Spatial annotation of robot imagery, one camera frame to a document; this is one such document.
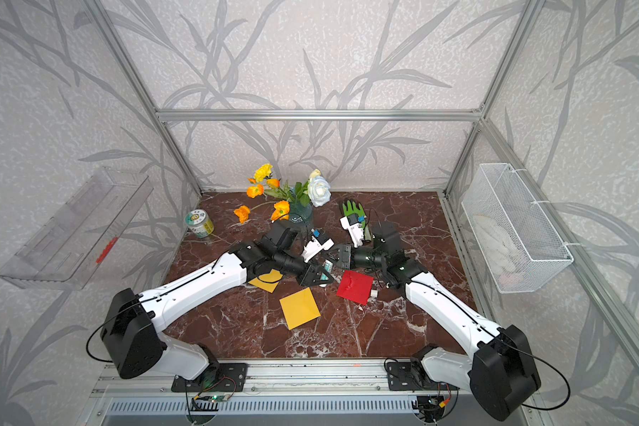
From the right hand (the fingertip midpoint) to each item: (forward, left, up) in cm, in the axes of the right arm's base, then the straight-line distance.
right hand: (323, 254), depth 72 cm
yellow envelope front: (-6, +9, -24) cm, 26 cm away
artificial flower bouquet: (+15, +2, +10) cm, 18 cm away
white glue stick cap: (-2, -16, -23) cm, 28 cm away
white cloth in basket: (+2, -53, -3) cm, 53 cm away
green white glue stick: (-3, -2, -1) cm, 4 cm away
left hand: (-6, -2, -4) cm, 7 cm away
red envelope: (+2, -10, -25) cm, 27 cm away
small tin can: (+24, +49, -16) cm, 58 cm away
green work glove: (+35, -9, -22) cm, 43 cm away
